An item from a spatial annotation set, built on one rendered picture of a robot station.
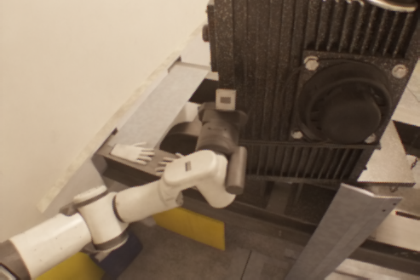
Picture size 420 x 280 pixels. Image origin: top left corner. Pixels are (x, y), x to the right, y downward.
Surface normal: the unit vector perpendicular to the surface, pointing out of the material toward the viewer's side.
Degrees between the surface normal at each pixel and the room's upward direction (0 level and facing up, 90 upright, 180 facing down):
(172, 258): 0
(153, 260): 0
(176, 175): 19
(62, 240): 56
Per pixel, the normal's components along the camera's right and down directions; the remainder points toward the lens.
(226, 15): -0.16, 0.69
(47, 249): 0.77, -0.29
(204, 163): -0.37, -0.70
